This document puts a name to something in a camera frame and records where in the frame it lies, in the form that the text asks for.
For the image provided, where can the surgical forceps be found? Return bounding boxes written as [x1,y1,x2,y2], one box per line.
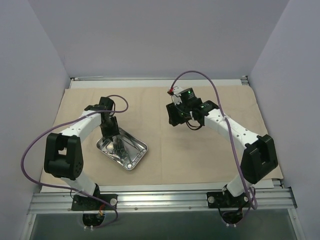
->
[112,136,127,158]

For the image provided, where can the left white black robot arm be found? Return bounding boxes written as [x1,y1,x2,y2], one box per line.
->
[44,97,120,210]

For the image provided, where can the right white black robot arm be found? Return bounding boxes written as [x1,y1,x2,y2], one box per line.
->
[166,86,278,207]

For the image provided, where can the steel instrument tray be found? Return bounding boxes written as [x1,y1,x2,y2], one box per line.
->
[96,128,143,171]

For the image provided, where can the aluminium right side rail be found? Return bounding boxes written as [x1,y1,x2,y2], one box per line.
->
[240,76,286,191]

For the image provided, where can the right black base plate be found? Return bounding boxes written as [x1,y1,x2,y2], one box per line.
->
[206,190,249,209]

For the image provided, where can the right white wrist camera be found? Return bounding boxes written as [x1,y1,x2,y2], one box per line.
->
[167,86,184,106]

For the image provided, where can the beige cloth wrap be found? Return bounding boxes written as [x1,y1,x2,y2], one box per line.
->
[39,85,284,187]

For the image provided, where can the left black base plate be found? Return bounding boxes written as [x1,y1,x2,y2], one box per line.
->
[71,193,118,211]

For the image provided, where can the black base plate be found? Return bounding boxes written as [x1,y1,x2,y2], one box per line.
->
[71,193,118,211]
[206,190,249,209]

